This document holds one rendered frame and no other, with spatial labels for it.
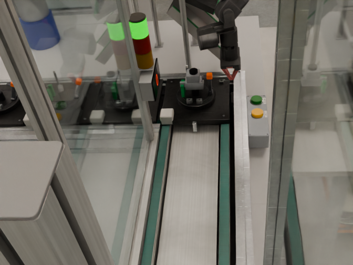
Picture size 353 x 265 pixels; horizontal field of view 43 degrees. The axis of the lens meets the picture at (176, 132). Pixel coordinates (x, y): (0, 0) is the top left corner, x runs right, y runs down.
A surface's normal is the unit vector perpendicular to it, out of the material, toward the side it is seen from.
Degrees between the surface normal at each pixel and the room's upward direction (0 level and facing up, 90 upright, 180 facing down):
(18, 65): 90
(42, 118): 90
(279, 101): 90
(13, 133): 0
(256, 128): 0
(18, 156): 0
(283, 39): 90
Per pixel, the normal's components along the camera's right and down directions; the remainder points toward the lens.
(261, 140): -0.08, 0.70
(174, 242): -0.11, -0.71
